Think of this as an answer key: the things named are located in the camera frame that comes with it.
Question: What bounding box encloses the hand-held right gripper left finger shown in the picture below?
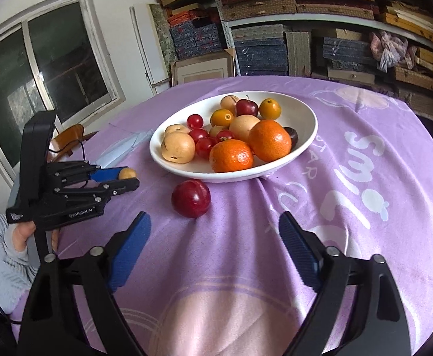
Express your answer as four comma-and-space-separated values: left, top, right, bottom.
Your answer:
18, 211, 152, 356

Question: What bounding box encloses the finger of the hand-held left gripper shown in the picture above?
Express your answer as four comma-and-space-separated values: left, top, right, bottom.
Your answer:
47, 161, 121, 190
56, 178, 140, 203

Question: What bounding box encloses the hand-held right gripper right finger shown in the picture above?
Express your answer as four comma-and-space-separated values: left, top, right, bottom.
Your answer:
278, 211, 412, 356

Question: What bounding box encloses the round tan pear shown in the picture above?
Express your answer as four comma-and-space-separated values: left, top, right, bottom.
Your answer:
161, 131, 196, 164

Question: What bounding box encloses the dark red plum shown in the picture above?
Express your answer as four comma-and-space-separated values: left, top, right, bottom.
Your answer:
171, 180, 212, 218

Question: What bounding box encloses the large orange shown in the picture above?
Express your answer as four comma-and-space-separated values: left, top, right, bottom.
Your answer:
248, 120, 293, 162
209, 139, 254, 173

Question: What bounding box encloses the dark water chestnut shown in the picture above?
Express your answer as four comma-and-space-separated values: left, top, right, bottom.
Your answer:
283, 127, 299, 147

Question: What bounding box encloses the small yellow tangerine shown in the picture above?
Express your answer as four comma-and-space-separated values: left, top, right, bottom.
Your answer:
210, 109, 235, 127
259, 98, 282, 120

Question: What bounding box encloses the white oval plate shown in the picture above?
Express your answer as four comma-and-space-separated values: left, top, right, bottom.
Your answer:
149, 93, 318, 183

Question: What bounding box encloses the large pale pear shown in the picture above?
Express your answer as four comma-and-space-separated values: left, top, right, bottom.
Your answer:
229, 115, 261, 143

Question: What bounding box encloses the red plum with stem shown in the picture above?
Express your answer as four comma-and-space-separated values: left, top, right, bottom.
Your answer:
236, 98, 259, 117

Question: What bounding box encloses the person's left hand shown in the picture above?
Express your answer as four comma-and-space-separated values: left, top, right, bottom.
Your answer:
12, 224, 62, 253

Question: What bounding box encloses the brown wooden chair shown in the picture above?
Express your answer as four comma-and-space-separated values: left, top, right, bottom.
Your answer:
49, 125, 98, 158

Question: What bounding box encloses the purple printed tablecloth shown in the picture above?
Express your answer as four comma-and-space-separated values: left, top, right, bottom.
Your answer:
10, 76, 433, 356

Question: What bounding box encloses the white framed sliding window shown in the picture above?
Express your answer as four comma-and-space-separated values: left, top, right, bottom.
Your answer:
0, 0, 126, 179

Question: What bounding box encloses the white door panel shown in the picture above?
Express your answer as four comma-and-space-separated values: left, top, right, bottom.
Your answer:
129, 3, 170, 88

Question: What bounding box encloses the green patterned board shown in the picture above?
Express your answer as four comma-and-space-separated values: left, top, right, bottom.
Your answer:
149, 4, 180, 69

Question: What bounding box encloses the stack of blue red-flecked boxes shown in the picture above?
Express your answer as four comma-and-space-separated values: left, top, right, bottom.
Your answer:
168, 11, 226, 60

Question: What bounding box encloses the white metal shelving rack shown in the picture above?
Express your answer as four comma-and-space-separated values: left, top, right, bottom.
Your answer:
205, 0, 433, 127

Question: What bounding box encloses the stack of dark blue boxes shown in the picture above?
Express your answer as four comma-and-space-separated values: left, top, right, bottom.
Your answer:
233, 26, 289, 77
322, 37, 375, 71

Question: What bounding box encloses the pink plastic bag bundle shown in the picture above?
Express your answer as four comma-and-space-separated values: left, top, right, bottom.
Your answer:
370, 31, 418, 72

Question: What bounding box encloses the stack of wooden boxes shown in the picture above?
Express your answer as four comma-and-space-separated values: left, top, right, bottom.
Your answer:
378, 0, 433, 93

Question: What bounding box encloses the black cable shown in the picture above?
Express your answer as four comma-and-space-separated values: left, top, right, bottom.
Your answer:
47, 139, 88, 166

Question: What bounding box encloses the tan picture frame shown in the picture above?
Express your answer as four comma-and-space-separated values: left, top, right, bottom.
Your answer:
170, 49, 236, 87

